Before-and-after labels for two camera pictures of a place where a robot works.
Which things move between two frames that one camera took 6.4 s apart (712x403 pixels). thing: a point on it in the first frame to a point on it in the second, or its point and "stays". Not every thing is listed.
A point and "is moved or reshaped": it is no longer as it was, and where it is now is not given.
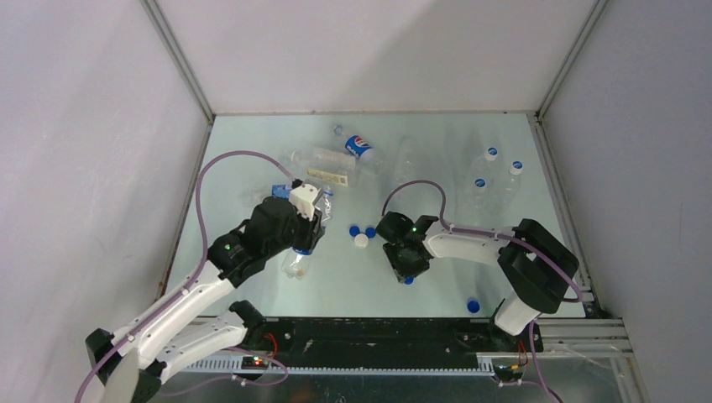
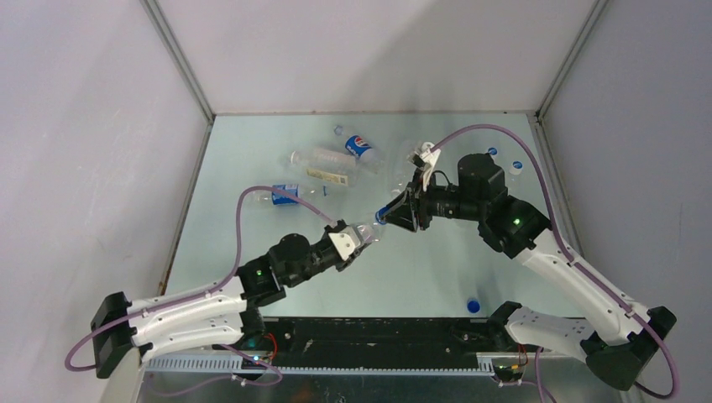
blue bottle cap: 473,306 stays
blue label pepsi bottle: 296,263 is moved or reshaped
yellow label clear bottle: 327,164 stays
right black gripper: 401,271 to 402,211
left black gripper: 312,231 to 342,264
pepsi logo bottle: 359,147 stays
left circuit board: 253,363 stays
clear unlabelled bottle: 406,161 stays
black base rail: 390,342 stays
